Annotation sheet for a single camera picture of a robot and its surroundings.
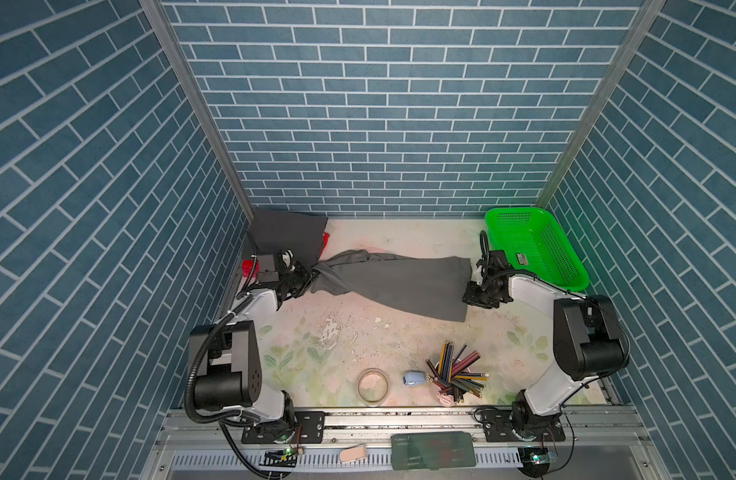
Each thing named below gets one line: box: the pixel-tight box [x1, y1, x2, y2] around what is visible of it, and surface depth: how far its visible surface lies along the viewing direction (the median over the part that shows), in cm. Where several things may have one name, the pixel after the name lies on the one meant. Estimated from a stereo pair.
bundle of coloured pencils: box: [426, 340, 489, 403], surface depth 74 cm
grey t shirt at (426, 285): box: [311, 250, 472, 322], surface depth 100 cm
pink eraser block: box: [340, 444, 367, 462], surface depth 70 cm
